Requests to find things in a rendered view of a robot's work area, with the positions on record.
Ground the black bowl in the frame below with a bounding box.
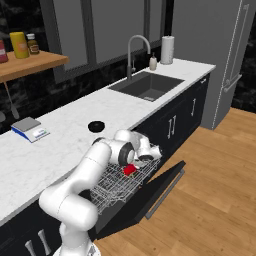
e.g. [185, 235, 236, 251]
[87, 121, 106, 132]

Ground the wire dishwasher rack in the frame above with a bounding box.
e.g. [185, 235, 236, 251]
[89, 143, 162, 216]

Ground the yellow jar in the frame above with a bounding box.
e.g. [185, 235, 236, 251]
[9, 31, 30, 60]

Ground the hanging grey utensil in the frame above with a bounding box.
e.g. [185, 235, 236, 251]
[3, 81, 20, 120]

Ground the grey window frame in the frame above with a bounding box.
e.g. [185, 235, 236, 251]
[39, 0, 175, 84]

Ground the grey fridge handle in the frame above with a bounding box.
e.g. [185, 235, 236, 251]
[222, 3, 250, 94]

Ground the dark grey sink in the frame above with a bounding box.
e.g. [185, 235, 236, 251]
[107, 71, 186, 103]

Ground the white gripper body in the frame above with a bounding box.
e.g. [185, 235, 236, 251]
[132, 157, 150, 170]

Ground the white blue kitchen scale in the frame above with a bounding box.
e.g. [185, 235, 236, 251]
[10, 116, 51, 144]

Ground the black cupboard door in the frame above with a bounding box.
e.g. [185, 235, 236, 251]
[171, 93, 188, 149]
[185, 82, 204, 135]
[132, 105, 175, 161]

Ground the grey fridge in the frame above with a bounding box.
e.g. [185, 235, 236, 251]
[171, 0, 252, 131]

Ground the red jar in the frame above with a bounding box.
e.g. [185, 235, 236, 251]
[0, 39, 9, 64]

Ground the wooden shelf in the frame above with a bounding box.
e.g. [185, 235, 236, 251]
[0, 50, 70, 84]

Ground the brown bottle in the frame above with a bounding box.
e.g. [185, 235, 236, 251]
[26, 33, 41, 56]

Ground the red cup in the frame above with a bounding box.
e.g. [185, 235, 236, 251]
[123, 163, 138, 177]

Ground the grey curved tap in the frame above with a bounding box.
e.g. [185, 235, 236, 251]
[126, 34, 152, 81]

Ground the black dishwasher door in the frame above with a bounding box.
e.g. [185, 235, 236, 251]
[94, 160, 187, 241]

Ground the grey dishwasher door handle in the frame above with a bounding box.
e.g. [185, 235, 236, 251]
[144, 168, 186, 220]

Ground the beige soap dispenser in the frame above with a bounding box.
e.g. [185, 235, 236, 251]
[148, 52, 158, 72]

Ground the white paper towel roll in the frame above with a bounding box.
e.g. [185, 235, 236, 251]
[160, 34, 175, 66]

